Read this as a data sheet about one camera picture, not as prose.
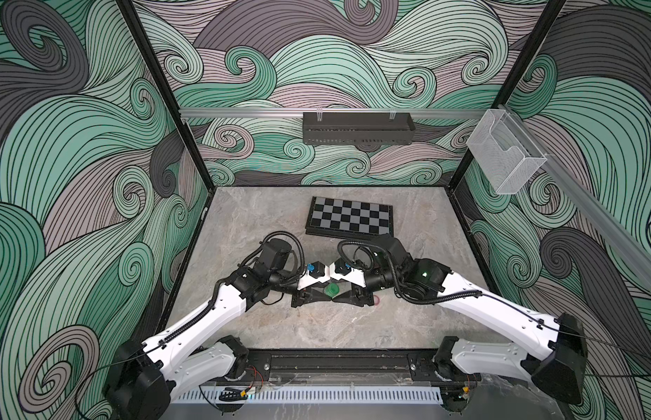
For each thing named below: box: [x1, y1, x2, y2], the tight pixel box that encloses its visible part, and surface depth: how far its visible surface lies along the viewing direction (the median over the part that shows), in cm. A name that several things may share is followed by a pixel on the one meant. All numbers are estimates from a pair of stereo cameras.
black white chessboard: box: [304, 196, 395, 239], surface depth 106 cm
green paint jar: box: [323, 282, 341, 299], surface depth 68 cm
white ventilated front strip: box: [169, 386, 443, 406], surface depth 71 cm
